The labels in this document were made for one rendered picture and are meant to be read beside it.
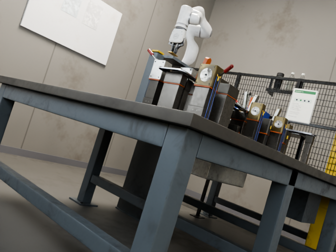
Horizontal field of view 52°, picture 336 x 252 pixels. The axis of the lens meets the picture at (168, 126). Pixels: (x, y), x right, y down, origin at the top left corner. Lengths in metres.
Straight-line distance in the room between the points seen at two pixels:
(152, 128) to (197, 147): 0.16
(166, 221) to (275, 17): 4.56
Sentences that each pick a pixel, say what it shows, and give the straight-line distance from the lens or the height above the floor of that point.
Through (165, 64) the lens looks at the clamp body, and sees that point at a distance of 2.03.
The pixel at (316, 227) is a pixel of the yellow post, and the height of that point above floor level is 0.32.
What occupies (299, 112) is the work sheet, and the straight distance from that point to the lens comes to 3.33.
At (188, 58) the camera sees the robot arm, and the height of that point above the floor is 1.32.
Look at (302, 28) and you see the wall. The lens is 5.09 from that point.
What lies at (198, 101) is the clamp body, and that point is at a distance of 1.79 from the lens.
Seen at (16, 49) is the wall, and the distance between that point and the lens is 4.11.
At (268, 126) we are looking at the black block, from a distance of 2.55.
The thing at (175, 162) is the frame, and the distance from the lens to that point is 1.02.
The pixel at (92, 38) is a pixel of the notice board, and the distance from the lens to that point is 4.51.
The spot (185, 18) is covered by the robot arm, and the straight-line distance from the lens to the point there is 2.43.
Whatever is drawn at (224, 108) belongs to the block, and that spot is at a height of 0.89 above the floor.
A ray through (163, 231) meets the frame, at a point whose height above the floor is 0.35.
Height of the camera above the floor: 0.59
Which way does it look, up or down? 3 degrees up
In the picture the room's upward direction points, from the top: 17 degrees clockwise
